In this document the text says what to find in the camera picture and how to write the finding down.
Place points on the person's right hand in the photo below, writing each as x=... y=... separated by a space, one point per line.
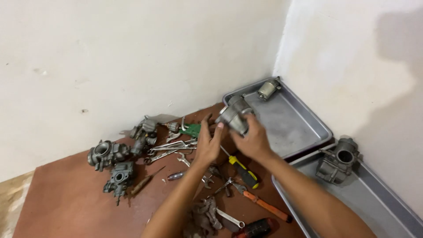
x=252 y=140

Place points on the person's left hand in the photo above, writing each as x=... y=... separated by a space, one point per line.
x=205 y=147

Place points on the person's right fingers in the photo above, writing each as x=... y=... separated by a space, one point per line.
x=238 y=131

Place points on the grey starter motor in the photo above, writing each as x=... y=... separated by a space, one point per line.
x=235 y=114

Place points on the yellow black screwdriver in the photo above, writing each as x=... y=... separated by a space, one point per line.
x=243 y=171

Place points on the green plastic part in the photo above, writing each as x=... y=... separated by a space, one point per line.
x=191 y=130

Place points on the small silver starter motor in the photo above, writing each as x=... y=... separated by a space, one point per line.
x=268 y=88

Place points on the grey metal tray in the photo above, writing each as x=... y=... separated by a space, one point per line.
x=363 y=205
x=290 y=124

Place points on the silver open end wrench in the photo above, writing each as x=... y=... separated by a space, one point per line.
x=184 y=160

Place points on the copper motor armature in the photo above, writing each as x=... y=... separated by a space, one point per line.
x=170 y=126

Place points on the bunch of silver wrenches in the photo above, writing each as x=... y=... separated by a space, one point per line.
x=170 y=149

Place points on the silver combination wrench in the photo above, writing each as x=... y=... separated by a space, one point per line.
x=229 y=218

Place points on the grey dirty rag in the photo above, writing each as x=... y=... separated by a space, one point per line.
x=203 y=218

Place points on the tall grey carburetor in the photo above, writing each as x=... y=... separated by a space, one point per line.
x=144 y=134

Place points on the grey carburetor with round bore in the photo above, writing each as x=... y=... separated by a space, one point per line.
x=338 y=162

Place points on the brown table mat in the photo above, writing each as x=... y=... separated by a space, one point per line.
x=132 y=185

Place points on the small dark grey carburetor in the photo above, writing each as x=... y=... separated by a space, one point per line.
x=119 y=180

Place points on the grey carburetor with large throat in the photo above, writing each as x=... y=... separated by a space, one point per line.
x=105 y=154

